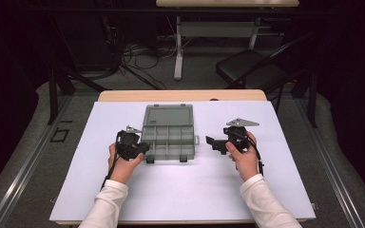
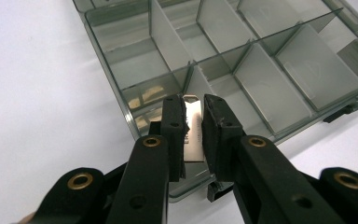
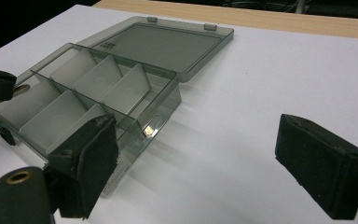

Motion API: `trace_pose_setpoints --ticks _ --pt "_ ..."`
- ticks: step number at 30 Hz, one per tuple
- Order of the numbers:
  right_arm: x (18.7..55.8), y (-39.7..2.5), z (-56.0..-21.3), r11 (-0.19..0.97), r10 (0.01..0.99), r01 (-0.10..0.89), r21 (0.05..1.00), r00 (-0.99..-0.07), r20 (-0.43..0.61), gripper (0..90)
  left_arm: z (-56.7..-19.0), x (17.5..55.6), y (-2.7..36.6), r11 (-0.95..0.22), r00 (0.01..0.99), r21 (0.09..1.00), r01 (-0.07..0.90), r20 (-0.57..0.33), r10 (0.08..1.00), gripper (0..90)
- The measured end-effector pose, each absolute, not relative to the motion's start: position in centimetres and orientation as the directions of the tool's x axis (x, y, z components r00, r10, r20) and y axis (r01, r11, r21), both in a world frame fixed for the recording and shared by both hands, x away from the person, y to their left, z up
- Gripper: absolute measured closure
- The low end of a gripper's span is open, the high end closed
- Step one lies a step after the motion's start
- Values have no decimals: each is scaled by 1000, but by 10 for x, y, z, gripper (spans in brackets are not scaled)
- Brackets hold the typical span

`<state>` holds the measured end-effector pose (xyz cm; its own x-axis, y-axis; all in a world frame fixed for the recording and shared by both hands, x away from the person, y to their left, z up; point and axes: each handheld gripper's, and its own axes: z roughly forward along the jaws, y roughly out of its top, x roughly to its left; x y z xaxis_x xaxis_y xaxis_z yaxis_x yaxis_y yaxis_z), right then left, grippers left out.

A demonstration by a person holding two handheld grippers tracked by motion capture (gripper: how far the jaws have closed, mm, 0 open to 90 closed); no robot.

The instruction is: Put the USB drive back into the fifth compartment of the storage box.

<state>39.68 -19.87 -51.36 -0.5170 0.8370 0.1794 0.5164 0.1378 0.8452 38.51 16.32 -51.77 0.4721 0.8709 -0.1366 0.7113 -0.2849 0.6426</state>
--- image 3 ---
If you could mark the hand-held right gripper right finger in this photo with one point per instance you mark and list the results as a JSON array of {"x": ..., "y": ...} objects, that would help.
[{"x": 323, "y": 165}]

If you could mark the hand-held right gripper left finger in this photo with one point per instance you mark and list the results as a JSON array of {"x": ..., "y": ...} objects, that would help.
[{"x": 87, "y": 165}]

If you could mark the small metal strip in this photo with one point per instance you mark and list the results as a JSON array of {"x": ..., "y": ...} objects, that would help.
[{"x": 23, "y": 89}]

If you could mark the grey transparent compartment box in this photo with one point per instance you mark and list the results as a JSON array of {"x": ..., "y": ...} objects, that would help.
[{"x": 155, "y": 46}]

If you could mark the white board sheet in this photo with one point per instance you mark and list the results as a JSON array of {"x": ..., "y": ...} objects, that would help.
[{"x": 245, "y": 93}]

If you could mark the wooden table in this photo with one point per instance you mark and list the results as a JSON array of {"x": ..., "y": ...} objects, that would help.
[{"x": 261, "y": 20}]

